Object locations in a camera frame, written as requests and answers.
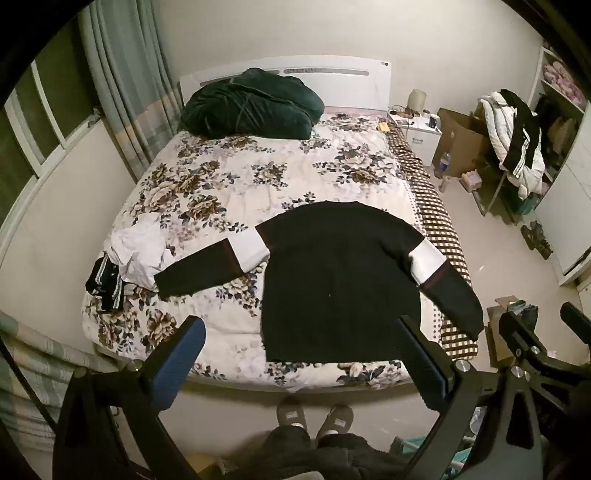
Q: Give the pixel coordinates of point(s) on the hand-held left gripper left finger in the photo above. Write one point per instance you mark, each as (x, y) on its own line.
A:
(184, 355)

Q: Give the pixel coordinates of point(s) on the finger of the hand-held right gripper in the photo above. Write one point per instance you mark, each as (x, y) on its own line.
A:
(521, 332)
(575, 316)

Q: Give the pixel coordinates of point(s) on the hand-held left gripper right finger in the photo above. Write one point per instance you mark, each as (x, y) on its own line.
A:
(427, 369)

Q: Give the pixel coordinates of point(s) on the black sweater with white bands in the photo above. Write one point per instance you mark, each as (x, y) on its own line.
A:
(341, 277)

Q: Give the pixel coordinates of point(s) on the flat cardboard box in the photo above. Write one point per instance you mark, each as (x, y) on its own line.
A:
(496, 341)

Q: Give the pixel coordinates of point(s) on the dark shoes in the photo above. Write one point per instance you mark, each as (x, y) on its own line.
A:
(538, 240)

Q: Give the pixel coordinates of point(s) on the grey slipper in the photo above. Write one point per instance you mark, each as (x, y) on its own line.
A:
(336, 421)

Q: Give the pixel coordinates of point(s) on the black striped garment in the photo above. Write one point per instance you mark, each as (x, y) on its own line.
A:
(108, 281)

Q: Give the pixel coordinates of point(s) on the white garment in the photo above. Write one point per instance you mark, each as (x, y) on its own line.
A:
(138, 249)

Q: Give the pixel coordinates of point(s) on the green bin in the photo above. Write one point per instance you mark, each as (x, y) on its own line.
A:
(524, 205)

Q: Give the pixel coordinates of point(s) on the white wardrobe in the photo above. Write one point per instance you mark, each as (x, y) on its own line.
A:
(568, 194)

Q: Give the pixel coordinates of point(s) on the brown checked bed sheet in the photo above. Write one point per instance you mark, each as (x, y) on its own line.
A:
(443, 230)

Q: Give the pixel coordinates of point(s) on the metal chair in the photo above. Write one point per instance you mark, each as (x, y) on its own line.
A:
(489, 194)

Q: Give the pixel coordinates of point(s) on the person's legs in dark trousers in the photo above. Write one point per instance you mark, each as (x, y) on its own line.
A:
(304, 457)

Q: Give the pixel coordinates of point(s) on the striped curtain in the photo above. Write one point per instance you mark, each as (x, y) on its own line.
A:
(27, 369)

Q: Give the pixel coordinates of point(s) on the pink tissue pack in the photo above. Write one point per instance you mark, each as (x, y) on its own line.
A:
(471, 180)

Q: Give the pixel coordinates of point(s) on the floral quilt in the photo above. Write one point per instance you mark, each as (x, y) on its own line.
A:
(221, 184)

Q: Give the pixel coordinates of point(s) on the plastic water bottle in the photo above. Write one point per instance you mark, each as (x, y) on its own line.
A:
(445, 165)

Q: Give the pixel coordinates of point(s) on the black jacket with white stripes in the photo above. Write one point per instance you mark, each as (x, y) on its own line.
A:
(524, 129)

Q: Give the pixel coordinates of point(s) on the white nightstand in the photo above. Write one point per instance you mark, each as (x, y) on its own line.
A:
(422, 136)

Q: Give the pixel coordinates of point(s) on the pink bedding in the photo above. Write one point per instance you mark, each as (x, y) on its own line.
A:
(565, 81)

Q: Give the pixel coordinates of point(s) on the beige lamp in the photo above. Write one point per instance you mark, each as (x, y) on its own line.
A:
(416, 100)

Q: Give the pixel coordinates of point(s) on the dark green blanket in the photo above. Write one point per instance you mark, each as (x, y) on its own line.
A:
(249, 106)

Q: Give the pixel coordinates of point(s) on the window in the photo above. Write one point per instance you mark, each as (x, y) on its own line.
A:
(27, 134)

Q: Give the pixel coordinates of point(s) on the grey-green curtain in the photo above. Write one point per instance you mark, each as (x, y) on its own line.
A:
(124, 83)

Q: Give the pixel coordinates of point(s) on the white headboard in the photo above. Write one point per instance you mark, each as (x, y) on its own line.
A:
(360, 87)

